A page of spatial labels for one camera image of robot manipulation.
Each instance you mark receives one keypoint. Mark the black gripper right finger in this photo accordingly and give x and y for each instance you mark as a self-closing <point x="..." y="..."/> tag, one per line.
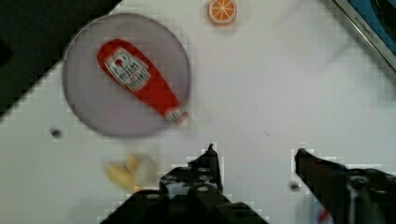
<point x="351" y="196"/>

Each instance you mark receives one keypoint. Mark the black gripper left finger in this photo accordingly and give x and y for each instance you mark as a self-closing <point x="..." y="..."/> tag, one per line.
<point x="186" y="195"/>

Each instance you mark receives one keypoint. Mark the red plush ketchup bottle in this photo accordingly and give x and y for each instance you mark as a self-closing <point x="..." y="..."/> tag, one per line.
<point x="134" y="71"/>

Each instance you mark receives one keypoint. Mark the grey round plate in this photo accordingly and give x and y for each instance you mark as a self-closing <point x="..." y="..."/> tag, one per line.
<point x="101" y="103"/>

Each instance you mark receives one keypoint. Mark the yellow plush banana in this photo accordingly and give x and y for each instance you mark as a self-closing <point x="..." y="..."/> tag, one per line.
<point x="135" y="173"/>

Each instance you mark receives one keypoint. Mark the orange slice toy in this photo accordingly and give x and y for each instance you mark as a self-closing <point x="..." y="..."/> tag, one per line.
<point x="222" y="12"/>

